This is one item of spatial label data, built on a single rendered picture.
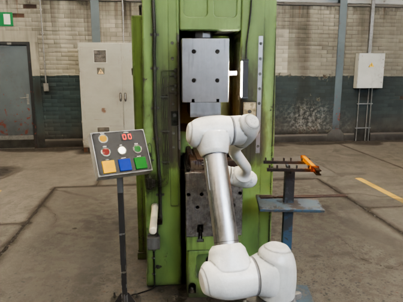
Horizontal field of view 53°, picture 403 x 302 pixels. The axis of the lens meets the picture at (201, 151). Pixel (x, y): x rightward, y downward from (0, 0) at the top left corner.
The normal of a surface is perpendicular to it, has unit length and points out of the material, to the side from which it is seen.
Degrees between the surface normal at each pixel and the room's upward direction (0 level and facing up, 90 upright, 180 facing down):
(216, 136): 68
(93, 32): 90
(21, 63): 90
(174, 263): 90
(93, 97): 90
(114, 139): 60
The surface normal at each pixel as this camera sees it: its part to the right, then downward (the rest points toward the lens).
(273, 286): 0.20, 0.19
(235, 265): 0.23, -0.34
